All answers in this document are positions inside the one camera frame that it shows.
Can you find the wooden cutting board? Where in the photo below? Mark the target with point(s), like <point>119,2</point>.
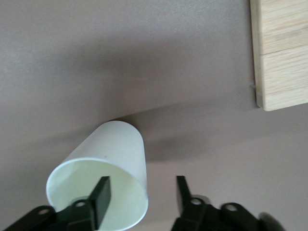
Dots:
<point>284,48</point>

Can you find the white plastic cup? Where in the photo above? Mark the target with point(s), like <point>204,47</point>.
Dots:
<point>115,144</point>

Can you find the brown table cover mat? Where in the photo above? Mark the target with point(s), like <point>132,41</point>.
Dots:
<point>72,48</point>

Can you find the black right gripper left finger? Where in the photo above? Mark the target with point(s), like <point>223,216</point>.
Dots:
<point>101,199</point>

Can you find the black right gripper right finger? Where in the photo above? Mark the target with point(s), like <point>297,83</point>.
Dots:
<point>192,216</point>

